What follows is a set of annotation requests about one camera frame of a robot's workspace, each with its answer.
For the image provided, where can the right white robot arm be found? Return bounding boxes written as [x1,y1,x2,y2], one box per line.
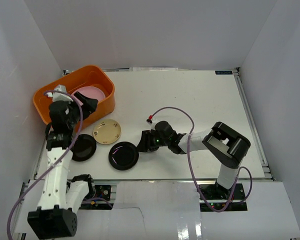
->
[136,119,251,200]

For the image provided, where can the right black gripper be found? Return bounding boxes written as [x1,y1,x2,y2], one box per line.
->
[135,130,170,153]

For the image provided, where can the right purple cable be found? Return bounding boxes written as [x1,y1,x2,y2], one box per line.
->
[153,106,253,213]

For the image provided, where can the blue label sticker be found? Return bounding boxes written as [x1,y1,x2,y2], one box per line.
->
[215,70,233,75]

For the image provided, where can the pink plastic plate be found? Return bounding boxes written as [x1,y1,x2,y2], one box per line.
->
[71,86,106,101]

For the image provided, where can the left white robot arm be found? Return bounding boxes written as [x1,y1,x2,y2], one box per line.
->
[27,92,98,240]

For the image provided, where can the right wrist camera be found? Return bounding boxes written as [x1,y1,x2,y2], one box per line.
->
[146,115,158,126]

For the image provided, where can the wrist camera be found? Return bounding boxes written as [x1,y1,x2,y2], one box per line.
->
[47,84,72,102]
[146,115,158,126]

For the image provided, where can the beige small plate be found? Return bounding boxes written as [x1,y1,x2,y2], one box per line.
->
[92,119,122,145]

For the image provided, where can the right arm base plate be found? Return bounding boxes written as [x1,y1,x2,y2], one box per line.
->
[199,183,248,212]

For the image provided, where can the orange plastic bin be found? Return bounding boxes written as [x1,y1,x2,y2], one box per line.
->
[33,65,115,140]

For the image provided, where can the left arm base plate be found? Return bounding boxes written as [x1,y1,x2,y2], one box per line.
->
[81,184,112,208]

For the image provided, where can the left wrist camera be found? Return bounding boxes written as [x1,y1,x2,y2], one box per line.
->
[47,84,72,102]

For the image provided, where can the white paper sheets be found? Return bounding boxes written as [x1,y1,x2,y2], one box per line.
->
[129,67,179,72]

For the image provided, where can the black plate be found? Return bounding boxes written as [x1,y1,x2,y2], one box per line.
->
[108,141,139,171]
[71,134,97,162]

